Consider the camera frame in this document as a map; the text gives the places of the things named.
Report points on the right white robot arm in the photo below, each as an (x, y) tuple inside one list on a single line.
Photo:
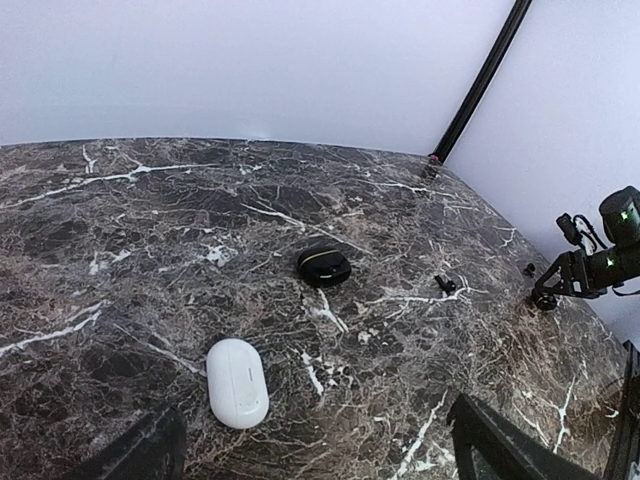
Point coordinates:
[(620, 219)]

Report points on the white earbud charging case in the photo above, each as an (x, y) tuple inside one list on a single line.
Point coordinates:
[(236, 381)]

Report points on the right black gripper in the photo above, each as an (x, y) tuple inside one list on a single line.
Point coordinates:
[(573, 274)]

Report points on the right black frame post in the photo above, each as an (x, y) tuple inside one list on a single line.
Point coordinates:
[(482, 81)]

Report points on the black earbud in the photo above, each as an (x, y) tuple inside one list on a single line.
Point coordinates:
[(446, 285), (529, 270)]

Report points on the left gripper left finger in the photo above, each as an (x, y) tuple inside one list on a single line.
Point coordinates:
[(152, 448)]

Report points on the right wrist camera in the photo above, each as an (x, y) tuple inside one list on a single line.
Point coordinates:
[(578, 231)]

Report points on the black charging case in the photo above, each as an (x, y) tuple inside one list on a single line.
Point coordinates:
[(543, 301), (323, 267)]

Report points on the black front rail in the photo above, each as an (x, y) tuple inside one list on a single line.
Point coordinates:
[(623, 458)]

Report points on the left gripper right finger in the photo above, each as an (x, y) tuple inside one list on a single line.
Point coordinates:
[(488, 446)]

